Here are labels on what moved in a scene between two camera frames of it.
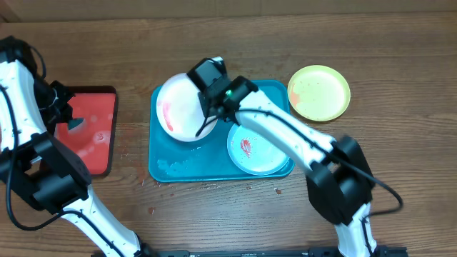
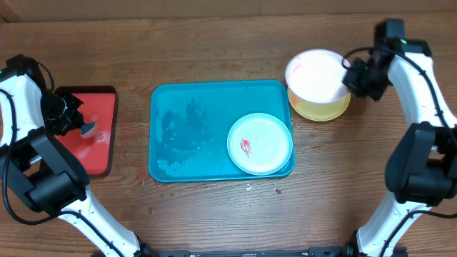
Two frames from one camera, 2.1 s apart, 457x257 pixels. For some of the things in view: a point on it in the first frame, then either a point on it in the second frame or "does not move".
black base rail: x=283 y=252 does not move
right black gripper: x=209 y=108 → x=347 y=80
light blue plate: x=253 y=153 does not move
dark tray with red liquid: x=92 y=138 does not move
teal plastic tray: x=206 y=158 does not move
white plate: x=180 y=108 → x=315 y=76
